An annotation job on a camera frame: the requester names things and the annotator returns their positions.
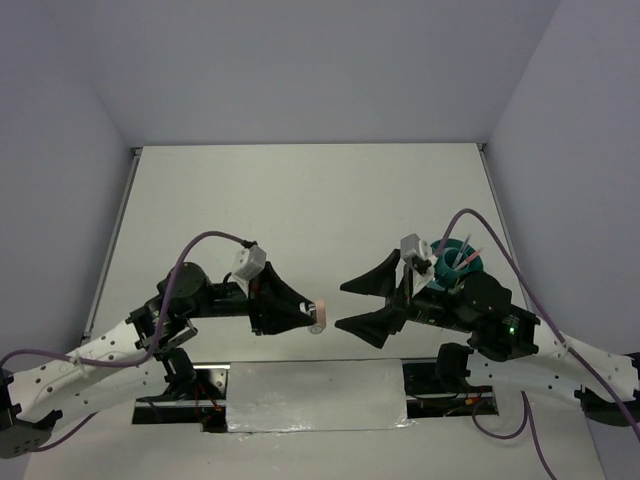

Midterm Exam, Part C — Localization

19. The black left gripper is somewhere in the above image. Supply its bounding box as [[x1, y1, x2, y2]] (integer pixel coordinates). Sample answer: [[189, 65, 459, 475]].
[[186, 259, 314, 335]]

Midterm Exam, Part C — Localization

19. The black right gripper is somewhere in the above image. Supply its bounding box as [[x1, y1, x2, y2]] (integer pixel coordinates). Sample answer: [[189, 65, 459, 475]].
[[330, 246, 471, 346]]

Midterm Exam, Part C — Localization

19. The pink mini stapler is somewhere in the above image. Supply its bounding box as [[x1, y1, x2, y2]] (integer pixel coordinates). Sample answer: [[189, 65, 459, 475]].
[[308, 300, 327, 335]]

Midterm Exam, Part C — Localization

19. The blue ballpoint pen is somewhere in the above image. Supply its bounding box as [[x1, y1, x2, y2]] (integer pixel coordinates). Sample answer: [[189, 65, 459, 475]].
[[452, 234, 471, 269]]

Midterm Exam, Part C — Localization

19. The pink red gel pen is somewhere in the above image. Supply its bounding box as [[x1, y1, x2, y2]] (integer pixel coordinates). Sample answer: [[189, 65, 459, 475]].
[[454, 248, 483, 271]]

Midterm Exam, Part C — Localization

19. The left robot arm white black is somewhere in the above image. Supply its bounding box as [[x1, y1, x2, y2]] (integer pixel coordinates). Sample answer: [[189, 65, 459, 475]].
[[1, 263, 326, 459]]

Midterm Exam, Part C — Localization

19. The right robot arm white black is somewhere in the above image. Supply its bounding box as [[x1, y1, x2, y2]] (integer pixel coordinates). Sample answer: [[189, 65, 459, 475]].
[[335, 250, 639, 426]]

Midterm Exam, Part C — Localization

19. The teal round divided organizer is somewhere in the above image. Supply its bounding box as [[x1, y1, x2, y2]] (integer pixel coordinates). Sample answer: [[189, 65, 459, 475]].
[[429, 238, 484, 290]]

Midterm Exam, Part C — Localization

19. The silver foil covered panel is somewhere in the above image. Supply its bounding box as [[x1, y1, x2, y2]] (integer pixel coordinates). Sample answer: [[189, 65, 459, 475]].
[[226, 360, 410, 433]]

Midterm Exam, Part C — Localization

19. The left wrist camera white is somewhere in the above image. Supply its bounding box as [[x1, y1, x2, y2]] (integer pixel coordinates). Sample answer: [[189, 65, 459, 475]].
[[231, 244, 267, 294]]

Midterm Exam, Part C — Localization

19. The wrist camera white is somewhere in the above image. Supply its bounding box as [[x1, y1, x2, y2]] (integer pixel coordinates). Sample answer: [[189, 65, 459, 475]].
[[231, 244, 267, 294], [400, 233, 437, 296]]

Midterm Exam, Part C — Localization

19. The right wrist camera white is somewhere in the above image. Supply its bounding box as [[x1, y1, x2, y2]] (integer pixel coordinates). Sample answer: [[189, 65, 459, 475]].
[[400, 233, 437, 296]]

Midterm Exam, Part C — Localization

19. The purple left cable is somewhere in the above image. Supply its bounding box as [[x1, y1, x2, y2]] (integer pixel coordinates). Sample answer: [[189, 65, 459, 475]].
[[0, 230, 251, 454]]

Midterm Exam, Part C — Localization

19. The purple cable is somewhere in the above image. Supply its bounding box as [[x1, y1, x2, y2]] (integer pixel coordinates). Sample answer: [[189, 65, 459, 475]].
[[0, 230, 251, 454], [439, 208, 640, 480]]

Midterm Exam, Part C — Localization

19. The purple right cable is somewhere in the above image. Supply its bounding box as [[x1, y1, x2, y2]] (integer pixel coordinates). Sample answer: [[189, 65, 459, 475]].
[[439, 208, 640, 480]]

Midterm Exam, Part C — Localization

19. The aluminium table edge rail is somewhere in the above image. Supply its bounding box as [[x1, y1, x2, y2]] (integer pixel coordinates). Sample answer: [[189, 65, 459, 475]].
[[476, 143, 514, 256]]

